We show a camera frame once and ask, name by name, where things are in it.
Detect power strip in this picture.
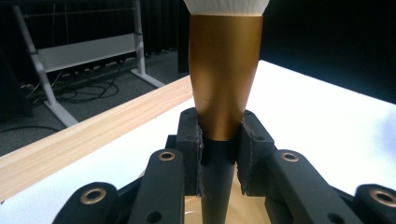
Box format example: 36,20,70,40
46,59,127,79

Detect makeup brush with copper ferrule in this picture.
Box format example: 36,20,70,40
182,0,271,224

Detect white metal stand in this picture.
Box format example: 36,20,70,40
11,0,166,129

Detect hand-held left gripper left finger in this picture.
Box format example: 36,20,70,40
166,106,205,198

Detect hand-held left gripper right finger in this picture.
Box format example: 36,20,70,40
235,109,276,197

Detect black floor cables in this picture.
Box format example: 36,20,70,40
18,59,127,105

